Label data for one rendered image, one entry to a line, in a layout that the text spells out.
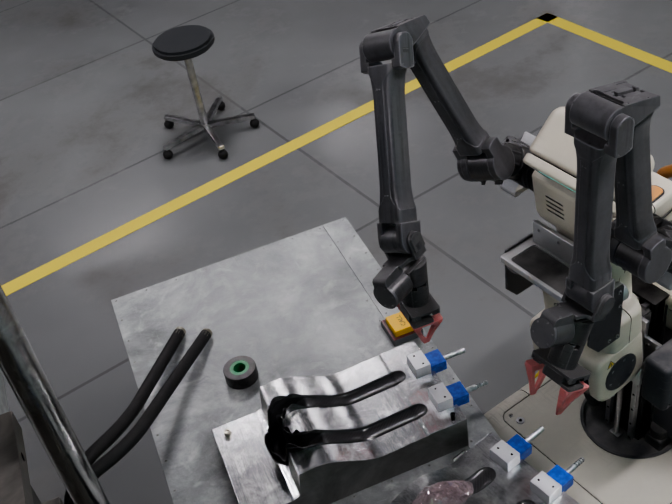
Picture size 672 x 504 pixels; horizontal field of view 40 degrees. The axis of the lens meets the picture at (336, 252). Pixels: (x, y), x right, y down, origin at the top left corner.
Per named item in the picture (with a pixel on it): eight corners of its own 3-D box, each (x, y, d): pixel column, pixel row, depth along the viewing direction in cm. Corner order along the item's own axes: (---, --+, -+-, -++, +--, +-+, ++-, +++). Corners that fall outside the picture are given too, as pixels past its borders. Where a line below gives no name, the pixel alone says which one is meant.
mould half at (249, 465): (416, 366, 218) (412, 326, 209) (468, 445, 199) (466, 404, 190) (217, 446, 208) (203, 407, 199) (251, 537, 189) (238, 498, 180)
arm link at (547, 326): (618, 295, 168) (582, 273, 173) (579, 302, 161) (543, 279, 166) (595, 350, 172) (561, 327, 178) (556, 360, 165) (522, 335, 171)
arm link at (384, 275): (419, 227, 181) (387, 226, 187) (384, 260, 175) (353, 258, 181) (440, 276, 186) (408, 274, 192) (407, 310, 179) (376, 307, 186)
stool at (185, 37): (212, 101, 488) (188, 6, 453) (273, 132, 456) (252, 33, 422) (137, 143, 466) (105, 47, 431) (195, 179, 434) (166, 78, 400)
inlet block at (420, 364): (459, 351, 211) (458, 334, 208) (470, 365, 208) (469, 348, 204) (408, 371, 209) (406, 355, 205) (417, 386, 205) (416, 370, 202)
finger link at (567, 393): (555, 424, 175) (572, 383, 171) (528, 403, 180) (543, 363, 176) (577, 417, 179) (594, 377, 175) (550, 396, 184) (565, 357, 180)
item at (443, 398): (482, 382, 203) (481, 366, 200) (493, 398, 200) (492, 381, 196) (429, 404, 201) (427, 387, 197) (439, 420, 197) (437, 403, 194)
